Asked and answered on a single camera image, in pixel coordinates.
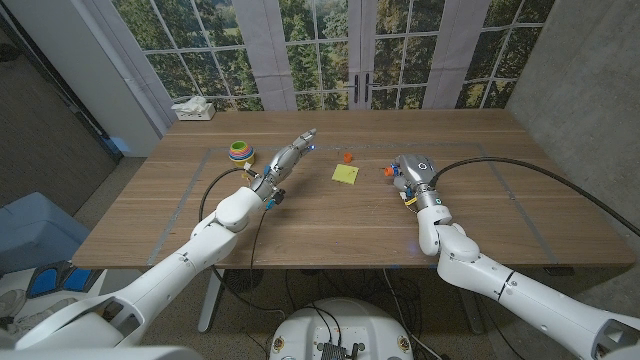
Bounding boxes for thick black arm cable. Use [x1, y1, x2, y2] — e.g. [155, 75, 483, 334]
[198, 166, 286, 316]
[430, 156, 640, 239]

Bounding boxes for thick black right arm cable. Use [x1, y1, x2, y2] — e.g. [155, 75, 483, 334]
[430, 156, 640, 239]

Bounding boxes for blue black foot pedal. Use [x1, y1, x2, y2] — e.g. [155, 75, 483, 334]
[25, 259, 104, 300]

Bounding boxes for yellow sticky note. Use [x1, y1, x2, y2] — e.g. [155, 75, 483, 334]
[331, 163, 360, 186]

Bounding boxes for thin black left wrist wire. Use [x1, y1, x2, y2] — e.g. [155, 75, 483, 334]
[248, 208, 269, 281]

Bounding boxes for blue storage bin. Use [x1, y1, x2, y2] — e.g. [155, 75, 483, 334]
[0, 192, 91, 275]

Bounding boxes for black round floor fan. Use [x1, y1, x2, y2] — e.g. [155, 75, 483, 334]
[223, 268, 265, 294]

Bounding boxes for printed window backdrop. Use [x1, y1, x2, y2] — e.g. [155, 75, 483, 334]
[110, 0, 556, 112]

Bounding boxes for white floor cable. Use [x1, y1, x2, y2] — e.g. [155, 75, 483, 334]
[382, 268, 444, 360]

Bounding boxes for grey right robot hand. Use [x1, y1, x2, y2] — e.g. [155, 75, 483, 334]
[389, 153, 444, 211]

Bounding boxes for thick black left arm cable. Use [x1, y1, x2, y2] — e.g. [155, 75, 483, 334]
[198, 166, 286, 316]

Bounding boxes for white table leg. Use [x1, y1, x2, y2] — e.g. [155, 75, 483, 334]
[197, 268, 226, 334]

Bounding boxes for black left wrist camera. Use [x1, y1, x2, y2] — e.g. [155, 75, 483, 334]
[265, 188, 286, 210]

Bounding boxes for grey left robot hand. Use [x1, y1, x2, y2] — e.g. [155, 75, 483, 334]
[249, 128, 318, 201]

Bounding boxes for white tissue box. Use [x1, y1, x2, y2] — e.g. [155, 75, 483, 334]
[171, 96, 217, 122]

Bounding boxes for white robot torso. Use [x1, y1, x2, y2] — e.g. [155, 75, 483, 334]
[268, 297, 414, 360]

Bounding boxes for white robot head edge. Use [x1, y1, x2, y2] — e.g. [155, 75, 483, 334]
[0, 345, 204, 360]

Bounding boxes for rainbow stacked toy cups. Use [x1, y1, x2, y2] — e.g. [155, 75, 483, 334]
[228, 140, 256, 169]

